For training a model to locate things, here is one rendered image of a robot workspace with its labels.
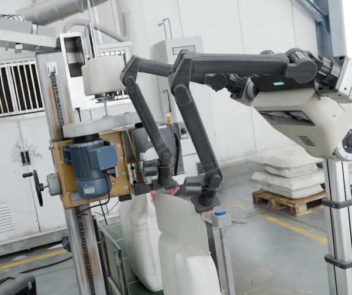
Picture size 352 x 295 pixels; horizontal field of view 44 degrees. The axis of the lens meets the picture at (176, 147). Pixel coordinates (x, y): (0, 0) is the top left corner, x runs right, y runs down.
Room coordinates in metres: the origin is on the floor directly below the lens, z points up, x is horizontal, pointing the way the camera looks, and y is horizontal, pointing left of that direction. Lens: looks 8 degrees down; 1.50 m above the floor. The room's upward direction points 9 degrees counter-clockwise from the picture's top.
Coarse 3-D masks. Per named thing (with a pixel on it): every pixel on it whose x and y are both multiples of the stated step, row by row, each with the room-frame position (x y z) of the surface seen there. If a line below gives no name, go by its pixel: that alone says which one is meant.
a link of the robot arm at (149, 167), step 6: (162, 156) 1.91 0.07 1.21; (168, 156) 1.91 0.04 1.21; (144, 162) 1.94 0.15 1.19; (150, 162) 1.94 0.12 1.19; (156, 162) 1.93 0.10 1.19; (162, 162) 1.92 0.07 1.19; (168, 162) 1.92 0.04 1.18; (144, 168) 1.92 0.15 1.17; (150, 168) 1.93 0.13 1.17; (156, 168) 1.93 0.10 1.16; (144, 174) 1.92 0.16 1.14; (150, 174) 1.93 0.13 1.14; (156, 174) 1.94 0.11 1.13
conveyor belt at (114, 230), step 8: (112, 224) 3.81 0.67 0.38; (120, 224) 3.77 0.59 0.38; (112, 232) 3.57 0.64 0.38; (120, 232) 3.53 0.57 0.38; (120, 240) 3.34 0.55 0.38; (128, 264) 2.82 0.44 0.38; (128, 272) 2.68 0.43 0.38; (128, 280) 2.56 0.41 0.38; (136, 280) 2.54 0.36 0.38; (136, 288) 2.43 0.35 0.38; (144, 288) 2.42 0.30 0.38
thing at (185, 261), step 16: (160, 208) 2.05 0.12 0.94; (176, 208) 1.85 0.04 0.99; (192, 208) 1.74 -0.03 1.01; (160, 224) 2.07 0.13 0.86; (176, 224) 1.87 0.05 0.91; (192, 224) 1.75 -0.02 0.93; (160, 240) 1.97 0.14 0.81; (176, 240) 1.89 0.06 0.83; (192, 240) 1.77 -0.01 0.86; (160, 256) 1.95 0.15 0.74; (176, 256) 1.76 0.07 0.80; (192, 256) 1.71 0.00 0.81; (208, 256) 1.66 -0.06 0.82; (176, 272) 1.76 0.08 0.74; (192, 272) 1.69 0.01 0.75; (208, 272) 1.71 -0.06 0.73; (176, 288) 1.79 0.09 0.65; (192, 288) 1.69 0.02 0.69; (208, 288) 1.70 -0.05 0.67
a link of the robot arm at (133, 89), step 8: (128, 80) 1.78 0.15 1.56; (128, 88) 1.79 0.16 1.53; (136, 88) 1.80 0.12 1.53; (136, 96) 1.84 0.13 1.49; (136, 104) 1.85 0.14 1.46; (144, 104) 1.86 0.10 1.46; (144, 112) 1.86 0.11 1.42; (144, 120) 1.87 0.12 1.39; (152, 120) 1.88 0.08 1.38; (144, 128) 1.90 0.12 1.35; (152, 128) 1.89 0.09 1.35; (152, 136) 1.90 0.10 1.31; (160, 136) 1.90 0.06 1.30; (160, 144) 1.90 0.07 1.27; (160, 152) 1.91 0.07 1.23; (168, 152) 1.92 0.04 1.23
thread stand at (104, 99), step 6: (90, 12) 2.09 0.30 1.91; (90, 18) 2.09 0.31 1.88; (96, 48) 2.09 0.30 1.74; (96, 54) 2.09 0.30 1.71; (96, 96) 2.20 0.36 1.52; (102, 96) 2.20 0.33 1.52; (108, 96) 1.93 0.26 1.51; (114, 96) 1.92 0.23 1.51; (102, 102) 2.08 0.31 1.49; (108, 114) 2.09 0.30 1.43
